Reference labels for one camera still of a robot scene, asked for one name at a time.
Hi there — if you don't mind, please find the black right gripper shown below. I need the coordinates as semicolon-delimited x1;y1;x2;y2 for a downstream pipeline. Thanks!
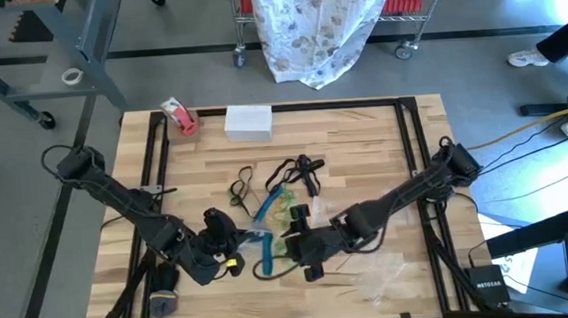
279;200;359;285

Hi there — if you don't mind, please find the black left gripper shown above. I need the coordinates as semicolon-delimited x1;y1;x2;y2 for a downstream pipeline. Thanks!
194;204;261;281

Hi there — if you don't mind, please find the wide blue rubber band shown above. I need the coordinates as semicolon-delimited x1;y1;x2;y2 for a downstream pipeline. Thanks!
251;183;288;221
258;231;277;278

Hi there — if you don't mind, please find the green rubber band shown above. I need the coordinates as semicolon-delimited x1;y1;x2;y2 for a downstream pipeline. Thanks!
275;186;300;211

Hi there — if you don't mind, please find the black grey work glove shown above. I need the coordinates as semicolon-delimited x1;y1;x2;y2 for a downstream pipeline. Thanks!
145;259;185;318

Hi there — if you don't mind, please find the white cardboard box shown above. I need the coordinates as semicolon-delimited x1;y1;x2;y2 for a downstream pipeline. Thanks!
222;102;276;146

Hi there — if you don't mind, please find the red tape dispenser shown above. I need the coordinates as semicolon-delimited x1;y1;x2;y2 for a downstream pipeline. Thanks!
158;95;202;140

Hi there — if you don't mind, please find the white floral curtain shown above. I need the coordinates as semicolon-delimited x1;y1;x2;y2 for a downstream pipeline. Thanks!
249;0;409;95

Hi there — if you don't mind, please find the white paper sheet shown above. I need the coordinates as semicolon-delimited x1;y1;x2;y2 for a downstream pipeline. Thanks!
476;209;544;297

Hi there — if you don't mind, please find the white tape roll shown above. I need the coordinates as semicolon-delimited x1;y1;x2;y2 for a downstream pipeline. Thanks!
60;67;86;87

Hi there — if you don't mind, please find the black metal beam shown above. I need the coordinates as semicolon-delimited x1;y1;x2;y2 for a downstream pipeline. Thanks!
482;206;568;261

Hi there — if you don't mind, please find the black stand foot bar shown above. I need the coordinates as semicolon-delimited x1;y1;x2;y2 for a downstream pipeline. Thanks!
519;100;568;118

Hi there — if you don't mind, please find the black jagged foam piece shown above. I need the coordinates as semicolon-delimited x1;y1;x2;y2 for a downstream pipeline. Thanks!
6;8;55;46

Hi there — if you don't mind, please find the person's shoe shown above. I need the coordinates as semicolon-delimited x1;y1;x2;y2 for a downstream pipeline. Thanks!
506;48;551;69

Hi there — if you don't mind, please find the black Netgear network switch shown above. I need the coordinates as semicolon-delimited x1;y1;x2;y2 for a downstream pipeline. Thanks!
463;263;512;312

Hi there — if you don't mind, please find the chrome wire shelf cart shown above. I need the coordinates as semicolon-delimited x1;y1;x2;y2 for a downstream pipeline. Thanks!
227;0;462;73

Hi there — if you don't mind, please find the black floor cable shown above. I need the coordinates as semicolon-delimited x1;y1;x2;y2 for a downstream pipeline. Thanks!
477;136;568;177
475;171;568;206

